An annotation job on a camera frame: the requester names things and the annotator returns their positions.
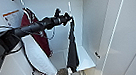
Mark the pale clothes hanger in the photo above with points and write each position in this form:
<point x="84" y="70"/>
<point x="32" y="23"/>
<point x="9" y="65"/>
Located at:
<point x="69" y="8"/>

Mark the black garment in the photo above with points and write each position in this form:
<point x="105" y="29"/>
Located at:
<point x="72" y="50"/>

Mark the white wardrobe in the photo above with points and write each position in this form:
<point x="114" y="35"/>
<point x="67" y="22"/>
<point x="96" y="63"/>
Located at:
<point x="53" y="2"/>

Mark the dark red hanging garment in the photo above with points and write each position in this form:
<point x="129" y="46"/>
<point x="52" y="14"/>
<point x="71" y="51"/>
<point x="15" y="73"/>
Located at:
<point x="38" y="47"/>

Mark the white clothes hanger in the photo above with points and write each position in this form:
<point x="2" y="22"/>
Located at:
<point x="22" y="2"/>

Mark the white wardrobe inner bench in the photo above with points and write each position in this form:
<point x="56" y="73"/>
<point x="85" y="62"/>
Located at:
<point x="87" y="60"/>

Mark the orange and white label sticker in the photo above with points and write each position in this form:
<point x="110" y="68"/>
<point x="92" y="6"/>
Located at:
<point x="11" y="17"/>

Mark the small black wall hook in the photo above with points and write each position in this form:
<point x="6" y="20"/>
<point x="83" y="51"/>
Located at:
<point x="97" y="55"/>

